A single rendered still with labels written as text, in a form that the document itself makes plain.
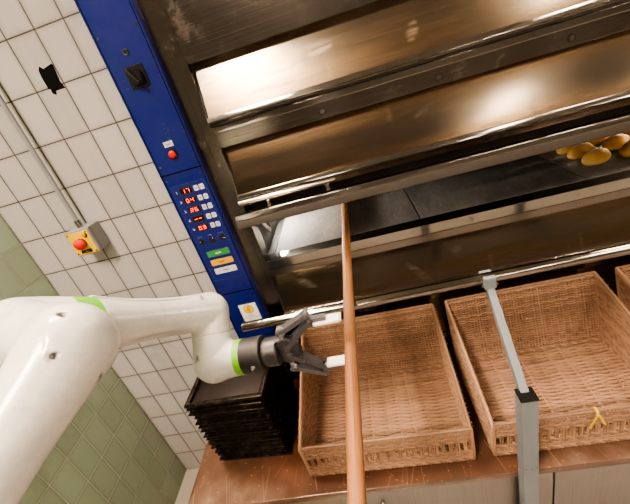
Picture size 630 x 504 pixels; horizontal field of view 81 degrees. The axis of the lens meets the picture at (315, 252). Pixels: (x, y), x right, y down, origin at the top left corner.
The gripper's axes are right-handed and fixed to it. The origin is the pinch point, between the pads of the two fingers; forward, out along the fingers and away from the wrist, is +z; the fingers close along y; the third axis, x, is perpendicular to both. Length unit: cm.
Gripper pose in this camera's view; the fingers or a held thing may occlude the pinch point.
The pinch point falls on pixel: (343, 339)
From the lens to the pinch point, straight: 93.0
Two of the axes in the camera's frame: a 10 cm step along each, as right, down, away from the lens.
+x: -0.6, 4.8, -8.8
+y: 2.7, 8.5, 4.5
